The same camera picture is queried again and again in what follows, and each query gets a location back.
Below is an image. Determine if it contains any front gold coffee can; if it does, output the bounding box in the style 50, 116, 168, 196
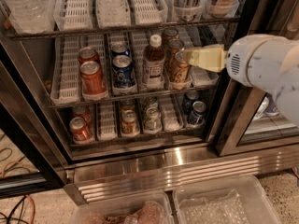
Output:
170, 51, 191, 83

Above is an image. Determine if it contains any bottom rear gold can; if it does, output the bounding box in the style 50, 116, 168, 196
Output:
120, 99, 135, 112

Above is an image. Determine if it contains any bottom front blue can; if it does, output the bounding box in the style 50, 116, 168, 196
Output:
187, 101, 206, 125

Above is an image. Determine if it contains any bottom rear green can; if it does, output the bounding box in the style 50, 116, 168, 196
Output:
142, 97, 159, 111

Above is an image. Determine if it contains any left clear plastic bin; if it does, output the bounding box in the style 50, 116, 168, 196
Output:
69, 191, 174, 224

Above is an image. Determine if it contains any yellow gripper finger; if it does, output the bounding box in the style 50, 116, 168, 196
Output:
183, 44, 227, 73

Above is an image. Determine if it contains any steel fridge bottom grille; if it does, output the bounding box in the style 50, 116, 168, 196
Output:
64, 143, 299, 205

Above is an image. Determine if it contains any glass fridge door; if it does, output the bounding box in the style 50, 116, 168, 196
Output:
0, 45, 66, 199
218, 0, 299, 155

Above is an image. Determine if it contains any bottom rear orange can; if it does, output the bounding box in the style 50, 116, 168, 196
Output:
72, 105, 93, 126

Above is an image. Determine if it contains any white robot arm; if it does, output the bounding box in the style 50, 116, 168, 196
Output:
183, 35, 299, 126

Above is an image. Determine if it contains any left glass fridge door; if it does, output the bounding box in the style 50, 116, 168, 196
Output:
0, 45, 66, 199

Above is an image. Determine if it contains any black floor cable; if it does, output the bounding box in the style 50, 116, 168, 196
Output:
0, 195, 31, 224

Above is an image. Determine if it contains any right glass fridge door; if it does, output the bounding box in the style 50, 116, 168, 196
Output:
218, 0, 299, 155

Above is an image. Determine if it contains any clear water bottle red cap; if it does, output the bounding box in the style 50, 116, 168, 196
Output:
4, 0, 56, 34

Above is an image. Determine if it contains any gold coffee can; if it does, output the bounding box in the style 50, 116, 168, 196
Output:
164, 39, 185, 73
170, 51, 191, 83
162, 28, 179, 48

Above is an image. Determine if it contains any clear plastic bin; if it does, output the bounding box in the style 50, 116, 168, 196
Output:
173, 175, 282, 224
69, 191, 174, 224

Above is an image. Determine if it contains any bottom rear blue can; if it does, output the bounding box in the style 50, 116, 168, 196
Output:
182, 91, 199, 115

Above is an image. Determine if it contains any bottom front gold can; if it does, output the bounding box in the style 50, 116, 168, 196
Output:
121, 110, 139, 135

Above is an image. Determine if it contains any rear blue soda can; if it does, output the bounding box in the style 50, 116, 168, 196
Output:
111, 42, 130, 58

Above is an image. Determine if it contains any orange soda can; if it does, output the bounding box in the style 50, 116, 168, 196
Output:
80, 61, 107, 95
78, 47, 100, 64

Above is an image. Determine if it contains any right clear plastic bin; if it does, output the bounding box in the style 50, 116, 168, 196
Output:
173, 175, 282, 224

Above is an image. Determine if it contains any rear gold coffee can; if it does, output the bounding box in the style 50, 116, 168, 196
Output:
162, 28, 179, 48

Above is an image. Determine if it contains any orange floor cable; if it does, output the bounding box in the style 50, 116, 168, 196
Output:
25, 194, 36, 224

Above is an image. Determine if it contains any green can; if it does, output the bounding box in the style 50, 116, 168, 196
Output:
143, 107, 162, 133
142, 97, 159, 111

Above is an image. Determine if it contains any front orange soda can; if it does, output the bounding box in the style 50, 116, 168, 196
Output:
80, 61, 107, 95

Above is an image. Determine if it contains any front blue soda can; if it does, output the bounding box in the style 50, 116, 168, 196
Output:
112, 55, 135, 89

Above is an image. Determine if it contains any blue soda can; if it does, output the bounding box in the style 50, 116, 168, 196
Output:
112, 55, 135, 89
111, 42, 130, 58

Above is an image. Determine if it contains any plaid label bottle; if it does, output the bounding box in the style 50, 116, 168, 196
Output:
172, 0, 203, 21

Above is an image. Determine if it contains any bottom front green can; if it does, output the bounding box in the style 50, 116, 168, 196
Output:
143, 107, 162, 133

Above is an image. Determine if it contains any middle gold coffee can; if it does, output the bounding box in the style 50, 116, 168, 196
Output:
164, 39, 185, 73

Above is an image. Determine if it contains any rear orange soda can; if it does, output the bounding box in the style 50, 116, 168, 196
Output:
78, 47, 100, 64

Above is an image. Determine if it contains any brown tea bottle white cap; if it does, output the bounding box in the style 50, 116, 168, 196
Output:
142, 35, 165, 87

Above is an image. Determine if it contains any bottom front orange can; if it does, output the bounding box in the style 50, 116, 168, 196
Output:
69, 117, 93, 142

